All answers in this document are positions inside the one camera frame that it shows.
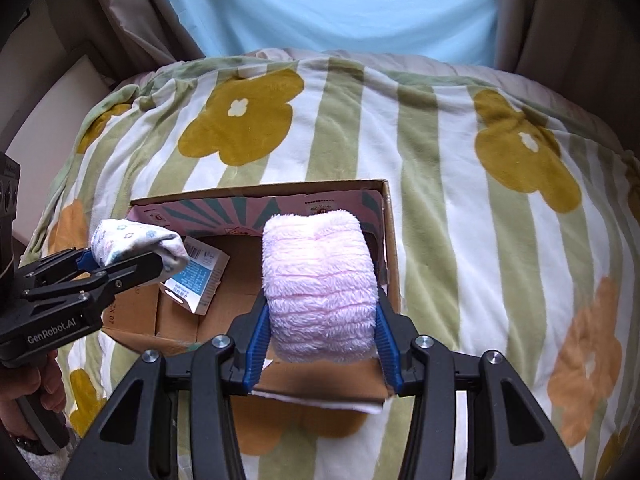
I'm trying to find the white patterned cloth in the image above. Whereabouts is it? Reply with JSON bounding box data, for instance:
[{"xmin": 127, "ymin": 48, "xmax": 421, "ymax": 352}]
[{"xmin": 90, "ymin": 219, "xmax": 190, "ymax": 284}]

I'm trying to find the blue white carton box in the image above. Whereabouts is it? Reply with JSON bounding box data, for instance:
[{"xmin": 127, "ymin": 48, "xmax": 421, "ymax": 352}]
[{"xmin": 160, "ymin": 236, "xmax": 230, "ymax": 316}]

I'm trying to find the pink fluffy towel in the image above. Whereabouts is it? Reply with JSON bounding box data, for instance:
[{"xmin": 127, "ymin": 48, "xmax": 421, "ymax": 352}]
[{"xmin": 262, "ymin": 210, "xmax": 378, "ymax": 364}]

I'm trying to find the person's left hand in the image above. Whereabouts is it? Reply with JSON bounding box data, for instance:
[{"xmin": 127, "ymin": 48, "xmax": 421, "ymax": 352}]
[{"xmin": 0, "ymin": 349, "xmax": 68, "ymax": 441}]

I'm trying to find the pink cardboard box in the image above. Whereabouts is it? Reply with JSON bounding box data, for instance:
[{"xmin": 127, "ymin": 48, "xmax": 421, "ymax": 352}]
[{"xmin": 103, "ymin": 180, "xmax": 400, "ymax": 412}]

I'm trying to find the floral striped blanket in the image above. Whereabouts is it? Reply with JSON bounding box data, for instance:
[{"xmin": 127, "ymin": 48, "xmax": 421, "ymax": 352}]
[{"xmin": 24, "ymin": 50, "xmax": 639, "ymax": 479}]

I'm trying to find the brown curtain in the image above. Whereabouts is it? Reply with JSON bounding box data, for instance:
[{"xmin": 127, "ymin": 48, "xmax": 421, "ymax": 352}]
[
  {"xmin": 495, "ymin": 0, "xmax": 639, "ymax": 151},
  {"xmin": 98, "ymin": 0, "xmax": 204, "ymax": 73}
]

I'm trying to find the light blue sheet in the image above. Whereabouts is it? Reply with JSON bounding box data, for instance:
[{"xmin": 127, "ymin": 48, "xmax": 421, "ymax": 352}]
[{"xmin": 169, "ymin": 0, "xmax": 498, "ymax": 66}]

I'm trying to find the brown curtain right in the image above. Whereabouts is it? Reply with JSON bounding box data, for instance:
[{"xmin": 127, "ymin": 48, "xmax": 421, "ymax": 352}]
[{"xmin": 495, "ymin": 0, "xmax": 639, "ymax": 151}]

